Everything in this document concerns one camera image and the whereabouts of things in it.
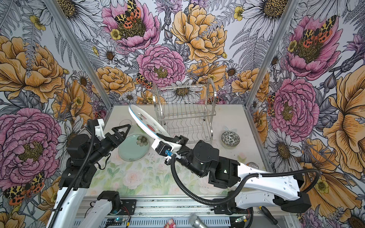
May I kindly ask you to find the pink black patterned bowl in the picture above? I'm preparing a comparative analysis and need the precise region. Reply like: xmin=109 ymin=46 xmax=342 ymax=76
xmin=221 ymin=131 xmax=240 ymax=148

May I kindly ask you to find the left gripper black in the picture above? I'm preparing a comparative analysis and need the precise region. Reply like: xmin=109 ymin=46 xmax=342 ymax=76
xmin=87 ymin=124 xmax=132 ymax=163

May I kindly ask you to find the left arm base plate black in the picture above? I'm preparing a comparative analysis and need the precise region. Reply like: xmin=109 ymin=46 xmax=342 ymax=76
xmin=111 ymin=199 xmax=137 ymax=216

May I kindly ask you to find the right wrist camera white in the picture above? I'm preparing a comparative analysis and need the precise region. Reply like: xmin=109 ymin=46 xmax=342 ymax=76
xmin=151 ymin=139 xmax=182 ymax=157

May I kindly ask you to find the right black corrugated cable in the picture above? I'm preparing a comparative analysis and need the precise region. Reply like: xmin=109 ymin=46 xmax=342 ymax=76
xmin=170 ymin=153 xmax=321 ymax=206

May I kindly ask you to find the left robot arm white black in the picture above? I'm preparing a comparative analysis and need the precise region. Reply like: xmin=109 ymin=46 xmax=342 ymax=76
xmin=47 ymin=119 xmax=131 ymax=228

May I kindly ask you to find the chrome two-tier dish rack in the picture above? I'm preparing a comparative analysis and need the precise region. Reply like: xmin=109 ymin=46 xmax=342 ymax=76
xmin=152 ymin=79 xmax=217 ymax=143

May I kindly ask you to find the silver microphone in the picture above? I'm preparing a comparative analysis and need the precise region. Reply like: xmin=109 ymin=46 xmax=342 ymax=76
xmin=188 ymin=214 xmax=208 ymax=228

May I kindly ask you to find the green circuit board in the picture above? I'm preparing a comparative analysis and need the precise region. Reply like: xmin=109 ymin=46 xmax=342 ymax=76
xmin=105 ymin=218 xmax=124 ymax=226

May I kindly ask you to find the black handled screwdriver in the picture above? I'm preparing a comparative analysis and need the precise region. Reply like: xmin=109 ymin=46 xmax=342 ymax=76
xmin=259 ymin=206 xmax=278 ymax=225

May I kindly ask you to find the watermelon pattern plate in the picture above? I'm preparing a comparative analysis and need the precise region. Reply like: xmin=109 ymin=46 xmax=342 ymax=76
xmin=128 ymin=104 xmax=172 ymax=140

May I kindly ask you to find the mint green plate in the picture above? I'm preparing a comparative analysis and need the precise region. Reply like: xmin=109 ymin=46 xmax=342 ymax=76
xmin=118 ymin=134 xmax=149 ymax=162

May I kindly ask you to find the clear glass cup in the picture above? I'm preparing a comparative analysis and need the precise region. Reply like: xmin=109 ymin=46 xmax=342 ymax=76
xmin=119 ymin=119 xmax=132 ymax=126

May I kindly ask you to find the small red pink figure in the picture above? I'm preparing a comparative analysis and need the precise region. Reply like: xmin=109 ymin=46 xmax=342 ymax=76
xmin=163 ymin=218 xmax=176 ymax=228

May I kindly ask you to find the orange capped small jar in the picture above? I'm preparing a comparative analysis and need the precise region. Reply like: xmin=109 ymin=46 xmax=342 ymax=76
xmin=246 ymin=162 xmax=259 ymax=169

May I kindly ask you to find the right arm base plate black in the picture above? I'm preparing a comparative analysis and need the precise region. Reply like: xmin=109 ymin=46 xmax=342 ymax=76
xmin=211 ymin=200 xmax=249 ymax=215

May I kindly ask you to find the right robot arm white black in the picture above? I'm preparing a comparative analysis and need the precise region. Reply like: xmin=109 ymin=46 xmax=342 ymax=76
xmin=154 ymin=134 xmax=314 ymax=213

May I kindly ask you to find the aluminium frame rail front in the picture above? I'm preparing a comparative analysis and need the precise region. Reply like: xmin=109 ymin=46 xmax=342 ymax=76
xmin=52 ymin=195 xmax=296 ymax=219

